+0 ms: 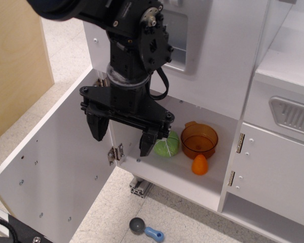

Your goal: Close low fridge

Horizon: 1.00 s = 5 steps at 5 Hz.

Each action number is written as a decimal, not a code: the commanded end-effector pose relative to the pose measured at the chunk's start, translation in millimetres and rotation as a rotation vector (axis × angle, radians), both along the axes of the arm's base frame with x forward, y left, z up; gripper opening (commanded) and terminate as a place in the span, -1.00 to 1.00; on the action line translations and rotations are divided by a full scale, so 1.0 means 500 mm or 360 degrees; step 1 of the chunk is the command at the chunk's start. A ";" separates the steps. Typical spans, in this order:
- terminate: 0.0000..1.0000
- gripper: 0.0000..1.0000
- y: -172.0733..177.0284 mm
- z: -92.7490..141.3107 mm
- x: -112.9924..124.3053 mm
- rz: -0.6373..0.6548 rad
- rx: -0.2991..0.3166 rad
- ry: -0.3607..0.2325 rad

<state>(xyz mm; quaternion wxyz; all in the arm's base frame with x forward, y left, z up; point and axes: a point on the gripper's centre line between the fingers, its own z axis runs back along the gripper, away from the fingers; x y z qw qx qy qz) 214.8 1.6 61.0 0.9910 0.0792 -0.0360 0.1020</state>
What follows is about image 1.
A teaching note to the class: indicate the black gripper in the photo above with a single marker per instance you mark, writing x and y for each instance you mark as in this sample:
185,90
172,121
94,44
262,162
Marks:
132,108

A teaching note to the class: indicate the white low fridge door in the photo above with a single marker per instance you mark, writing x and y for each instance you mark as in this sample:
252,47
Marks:
52,178

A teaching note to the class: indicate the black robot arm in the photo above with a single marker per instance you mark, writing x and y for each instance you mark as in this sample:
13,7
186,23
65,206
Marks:
138,48

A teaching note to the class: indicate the green toy cabbage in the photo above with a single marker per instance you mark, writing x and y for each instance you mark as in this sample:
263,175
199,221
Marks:
167,147

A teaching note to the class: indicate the aluminium extrusion foot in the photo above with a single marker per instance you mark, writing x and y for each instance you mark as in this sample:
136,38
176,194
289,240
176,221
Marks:
140,187

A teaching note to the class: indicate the orange transparent toy pot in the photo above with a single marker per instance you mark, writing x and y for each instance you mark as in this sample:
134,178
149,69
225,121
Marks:
197,138

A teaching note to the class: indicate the orange toy carrot piece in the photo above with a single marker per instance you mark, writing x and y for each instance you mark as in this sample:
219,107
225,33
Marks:
200,165

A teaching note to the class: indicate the grey blue toy scoop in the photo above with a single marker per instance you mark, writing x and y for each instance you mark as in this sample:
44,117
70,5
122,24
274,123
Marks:
138,227

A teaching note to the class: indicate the lower metal oven hinge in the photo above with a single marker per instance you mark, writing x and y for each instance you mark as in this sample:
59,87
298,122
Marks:
231,178

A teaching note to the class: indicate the metal oven hinge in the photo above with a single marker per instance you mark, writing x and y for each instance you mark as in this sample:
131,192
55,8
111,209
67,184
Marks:
231,178
240,143

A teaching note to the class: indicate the upper metal oven hinge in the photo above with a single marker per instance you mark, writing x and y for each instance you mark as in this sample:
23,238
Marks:
240,143

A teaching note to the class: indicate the grey ice dispenser recess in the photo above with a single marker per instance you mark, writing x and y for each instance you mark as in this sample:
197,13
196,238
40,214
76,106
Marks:
185,36

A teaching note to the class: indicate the light wooden board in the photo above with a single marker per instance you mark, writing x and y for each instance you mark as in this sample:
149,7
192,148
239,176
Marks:
25,70

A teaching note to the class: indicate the white toy kitchen cabinet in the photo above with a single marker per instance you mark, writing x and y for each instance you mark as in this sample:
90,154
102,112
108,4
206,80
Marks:
250,52

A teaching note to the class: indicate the white oven door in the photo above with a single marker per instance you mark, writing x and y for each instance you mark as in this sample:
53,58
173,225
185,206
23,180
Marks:
269,172

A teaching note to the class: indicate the grey vent panel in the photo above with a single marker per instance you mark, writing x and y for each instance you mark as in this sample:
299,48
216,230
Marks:
287,113

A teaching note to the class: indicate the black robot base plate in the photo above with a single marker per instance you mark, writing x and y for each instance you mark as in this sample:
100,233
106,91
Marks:
20,232

